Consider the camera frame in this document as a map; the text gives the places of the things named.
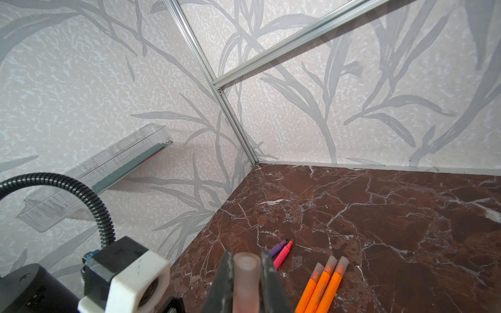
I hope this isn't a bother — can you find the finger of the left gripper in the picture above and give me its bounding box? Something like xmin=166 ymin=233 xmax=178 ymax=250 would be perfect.
xmin=157 ymin=297 xmax=186 ymax=313

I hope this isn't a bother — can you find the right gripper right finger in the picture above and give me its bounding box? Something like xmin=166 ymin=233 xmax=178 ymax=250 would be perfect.
xmin=260 ymin=251 xmax=294 ymax=313

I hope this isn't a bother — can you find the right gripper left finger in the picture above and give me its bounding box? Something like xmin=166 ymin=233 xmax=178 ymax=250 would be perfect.
xmin=201 ymin=250 xmax=234 ymax=313

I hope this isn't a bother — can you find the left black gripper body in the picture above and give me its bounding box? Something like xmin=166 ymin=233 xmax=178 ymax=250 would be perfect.
xmin=1 ymin=263 xmax=79 ymax=312

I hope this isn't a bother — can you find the orange marker pen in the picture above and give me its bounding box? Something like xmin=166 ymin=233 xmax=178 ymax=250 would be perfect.
xmin=315 ymin=256 xmax=350 ymax=313
xmin=294 ymin=262 xmax=324 ymax=313
xmin=305 ymin=256 xmax=337 ymax=313

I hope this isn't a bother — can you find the pink marker pen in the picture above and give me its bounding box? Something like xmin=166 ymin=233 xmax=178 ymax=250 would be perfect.
xmin=273 ymin=240 xmax=294 ymax=269

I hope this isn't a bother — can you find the purple marker pen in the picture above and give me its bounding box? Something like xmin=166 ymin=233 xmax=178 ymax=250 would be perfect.
xmin=269 ymin=240 xmax=287 ymax=258

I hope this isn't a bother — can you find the clear plastic wall tray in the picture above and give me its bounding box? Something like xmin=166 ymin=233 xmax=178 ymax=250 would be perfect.
xmin=17 ymin=123 xmax=174 ymax=232

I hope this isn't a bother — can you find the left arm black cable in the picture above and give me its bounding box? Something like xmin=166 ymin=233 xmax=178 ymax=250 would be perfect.
xmin=0 ymin=172 xmax=116 ymax=250

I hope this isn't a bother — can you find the aluminium cage frame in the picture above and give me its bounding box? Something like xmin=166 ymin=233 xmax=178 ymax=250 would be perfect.
xmin=163 ymin=1 xmax=386 ymax=165

